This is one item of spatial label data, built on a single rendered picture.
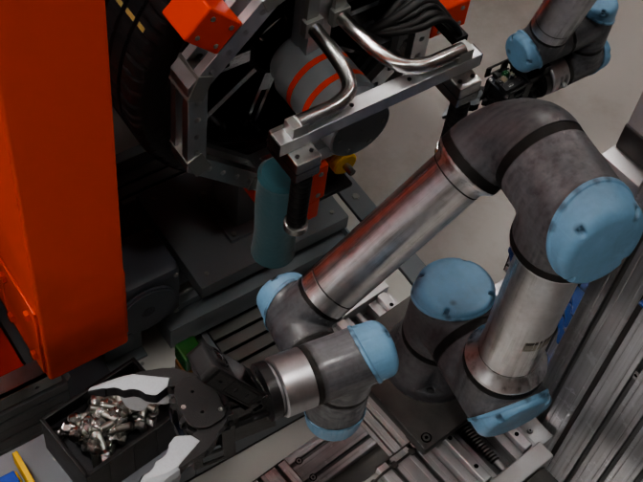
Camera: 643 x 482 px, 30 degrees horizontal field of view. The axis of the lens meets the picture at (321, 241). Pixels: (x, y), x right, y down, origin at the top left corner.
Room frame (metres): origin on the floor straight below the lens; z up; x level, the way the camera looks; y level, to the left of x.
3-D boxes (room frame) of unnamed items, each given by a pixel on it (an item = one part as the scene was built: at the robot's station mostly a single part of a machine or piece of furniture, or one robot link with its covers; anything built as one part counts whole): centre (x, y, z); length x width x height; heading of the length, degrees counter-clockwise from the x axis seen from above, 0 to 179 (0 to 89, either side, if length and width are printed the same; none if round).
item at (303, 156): (1.27, 0.07, 0.93); 0.09 x 0.05 x 0.05; 42
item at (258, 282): (1.63, 0.23, 0.13); 0.50 x 0.36 x 0.10; 132
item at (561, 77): (1.62, -0.37, 0.85); 0.08 x 0.05 x 0.08; 42
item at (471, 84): (1.50, -0.18, 0.93); 0.09 x 0.05 x 0.05; 42
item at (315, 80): (1.48, 0.03, 0.85); 0.21 x 0.14 x 0.14; 42
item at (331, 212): (1.66, 0.19, 0.32); 0.40 x 0.30 x 0.28; 132
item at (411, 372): (0.98, -0.20, 0.87); 0.15 x 0.15 x 0.10
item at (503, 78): (1.57, -0.31, 0.86); 0.12 x 0.08 x 0.09; 132
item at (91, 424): (0.92, 0.31, 0.51); 0.20 x 0.14 x 0.13; 139
